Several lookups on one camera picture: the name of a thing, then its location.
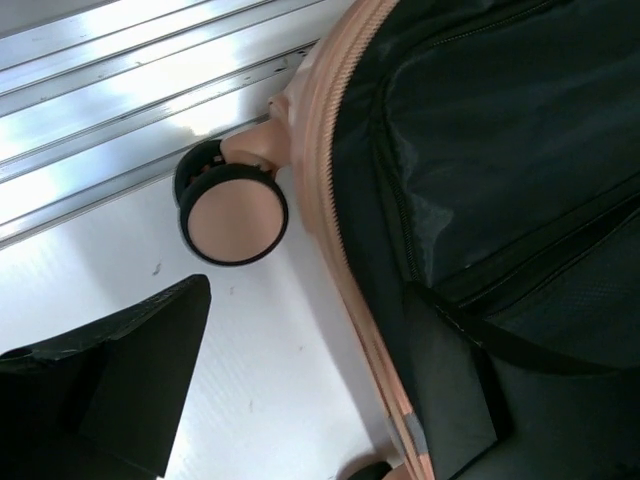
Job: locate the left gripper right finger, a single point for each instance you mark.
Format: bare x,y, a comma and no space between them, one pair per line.
461,405

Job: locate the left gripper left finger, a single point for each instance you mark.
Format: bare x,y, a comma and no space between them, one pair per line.
104,401

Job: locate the pink suitcase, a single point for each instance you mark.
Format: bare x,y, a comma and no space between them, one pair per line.
489,152

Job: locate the aluminium rail frame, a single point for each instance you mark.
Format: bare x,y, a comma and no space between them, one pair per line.
99,102

